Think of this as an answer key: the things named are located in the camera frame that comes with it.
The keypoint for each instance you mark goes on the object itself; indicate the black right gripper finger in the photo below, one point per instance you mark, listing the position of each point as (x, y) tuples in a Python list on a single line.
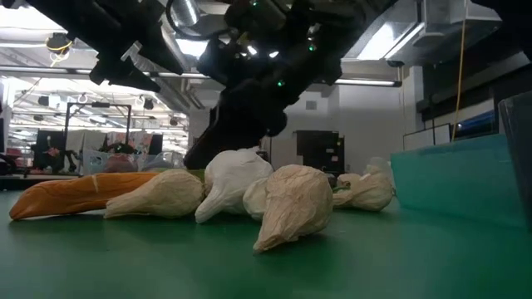
[(232, 124)]

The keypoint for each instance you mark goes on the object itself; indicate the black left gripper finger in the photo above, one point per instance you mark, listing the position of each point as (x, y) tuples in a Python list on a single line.
[(120, 72), (162, 52)]

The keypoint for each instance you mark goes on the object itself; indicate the large white garlic bulb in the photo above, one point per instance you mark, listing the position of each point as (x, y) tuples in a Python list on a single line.
[(232, 178)]

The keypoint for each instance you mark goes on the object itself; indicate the beige garlic bulb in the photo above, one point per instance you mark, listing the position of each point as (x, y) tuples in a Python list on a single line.
[(295, 203), (166, 193)]

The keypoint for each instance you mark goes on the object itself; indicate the small green vegetable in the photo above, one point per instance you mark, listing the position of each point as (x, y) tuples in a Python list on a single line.
[(338, 189)]

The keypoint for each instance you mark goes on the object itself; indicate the orange carrot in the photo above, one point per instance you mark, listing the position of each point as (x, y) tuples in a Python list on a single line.
[(62, 195)]

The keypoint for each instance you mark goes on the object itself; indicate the black cabinet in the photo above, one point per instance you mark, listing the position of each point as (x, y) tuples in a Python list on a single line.
[(320, 151)]

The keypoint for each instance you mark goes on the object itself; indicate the clear plastic basket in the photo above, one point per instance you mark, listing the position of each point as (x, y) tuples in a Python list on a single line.
[(95, 162)]

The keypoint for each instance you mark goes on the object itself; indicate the black monitor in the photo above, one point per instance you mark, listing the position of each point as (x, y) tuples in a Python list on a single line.
[(50, 141)]

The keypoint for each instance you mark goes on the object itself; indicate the long ceiling light bar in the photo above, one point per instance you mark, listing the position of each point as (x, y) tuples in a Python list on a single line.
[(365, 82)]

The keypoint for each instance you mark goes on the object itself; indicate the framed glass board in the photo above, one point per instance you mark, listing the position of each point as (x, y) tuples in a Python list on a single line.
[(426, 137)]

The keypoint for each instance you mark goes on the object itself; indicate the teal translucent plastic basket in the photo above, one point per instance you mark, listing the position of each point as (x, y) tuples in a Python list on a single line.
[(457, 182)]

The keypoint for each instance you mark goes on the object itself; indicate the grey translucent plastic basket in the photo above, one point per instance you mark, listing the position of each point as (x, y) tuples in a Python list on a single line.
[(519, 145)]

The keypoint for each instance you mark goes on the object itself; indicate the black ceiling camera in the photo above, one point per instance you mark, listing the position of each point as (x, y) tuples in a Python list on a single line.
[(395, 63)]

